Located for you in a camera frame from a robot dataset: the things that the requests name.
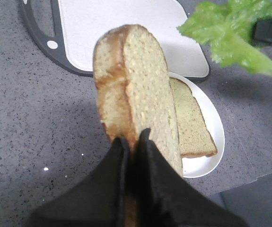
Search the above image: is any white round plate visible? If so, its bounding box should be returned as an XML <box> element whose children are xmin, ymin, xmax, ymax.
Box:
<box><xmin>169</xmin><ymin>72</ymin><xmax>225</xmax><ymax>178</ymax></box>

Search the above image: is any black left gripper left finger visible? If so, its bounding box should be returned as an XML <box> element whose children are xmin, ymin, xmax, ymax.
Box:
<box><xmin>25</xmin><ymin>138</ymin><xmax>130</xmax><ymax>227</ymax></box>

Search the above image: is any green lettuce leaf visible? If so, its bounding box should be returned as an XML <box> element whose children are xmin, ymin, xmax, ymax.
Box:
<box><xmin>177</xmin><ymin>0</ymin><xmax>272</xmax><ymax>77</ymax></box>

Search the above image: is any toasted bread slice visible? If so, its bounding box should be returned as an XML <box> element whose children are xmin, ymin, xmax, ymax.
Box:
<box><xmin>93</xmin><ymin>25</ymin><xmax>183</xmax><ymax>175</ymax></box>
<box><xmin>170</xmin><ymin>78</ymin><xmax>218</xmax><ymax>158</ymax></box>

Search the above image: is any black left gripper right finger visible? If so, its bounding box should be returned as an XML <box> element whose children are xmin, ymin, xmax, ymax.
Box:
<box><xmin>136</xmin><ymin>129</ymin><xmax>248</xmax><ymax>227</ymax></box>

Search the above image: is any white cutting board black rim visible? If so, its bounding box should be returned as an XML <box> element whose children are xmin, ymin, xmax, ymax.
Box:
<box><xmin>20</xmin><ymin>0</ymin><xmax>210</xmax><ymax>81</ymax></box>

